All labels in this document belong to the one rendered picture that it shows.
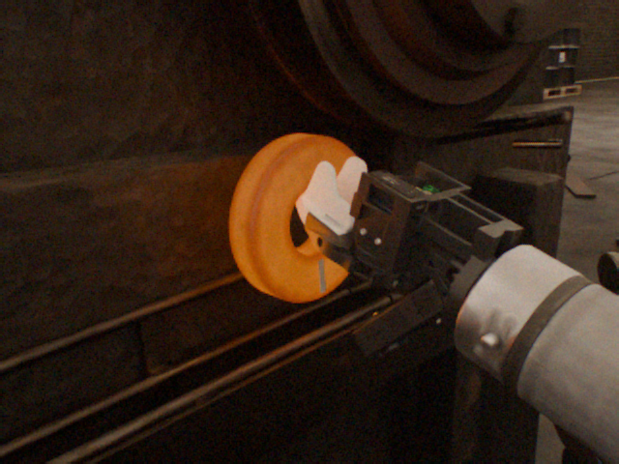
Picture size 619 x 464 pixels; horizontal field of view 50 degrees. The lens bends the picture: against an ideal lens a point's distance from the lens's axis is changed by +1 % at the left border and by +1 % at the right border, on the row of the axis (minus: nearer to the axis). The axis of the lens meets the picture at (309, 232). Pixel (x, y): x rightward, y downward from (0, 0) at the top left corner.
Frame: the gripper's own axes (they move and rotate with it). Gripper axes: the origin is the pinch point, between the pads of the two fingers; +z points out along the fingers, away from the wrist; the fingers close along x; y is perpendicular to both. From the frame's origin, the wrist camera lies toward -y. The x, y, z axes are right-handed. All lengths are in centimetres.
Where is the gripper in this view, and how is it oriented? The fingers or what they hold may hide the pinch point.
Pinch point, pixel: (305, 198)
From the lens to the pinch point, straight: 60.6
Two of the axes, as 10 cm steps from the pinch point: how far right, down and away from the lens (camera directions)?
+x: -7.4, 1.9, -6.4
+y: 1.9, -8.6, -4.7
